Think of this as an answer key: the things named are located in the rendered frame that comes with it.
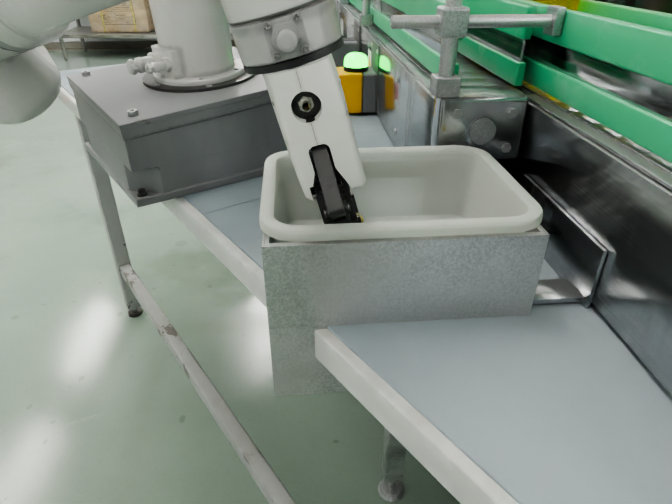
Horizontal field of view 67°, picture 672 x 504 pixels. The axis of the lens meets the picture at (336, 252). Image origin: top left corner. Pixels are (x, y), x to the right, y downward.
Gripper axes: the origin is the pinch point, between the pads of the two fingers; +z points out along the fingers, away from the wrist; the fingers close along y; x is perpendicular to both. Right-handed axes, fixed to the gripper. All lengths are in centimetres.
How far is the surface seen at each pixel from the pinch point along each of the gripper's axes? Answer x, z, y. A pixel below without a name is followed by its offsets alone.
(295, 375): 7.5, 9.1, -6.7
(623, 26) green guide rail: -25.8, -9.6, 2.4
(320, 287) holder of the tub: 2.9, 0.8, -6.7
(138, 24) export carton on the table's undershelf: 163, 7, 548
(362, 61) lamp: -10, -1, 54
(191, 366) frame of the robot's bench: 44, 51, 48
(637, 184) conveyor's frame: -21.6, -1.1, -7.2
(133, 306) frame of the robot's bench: 74, 59, 94
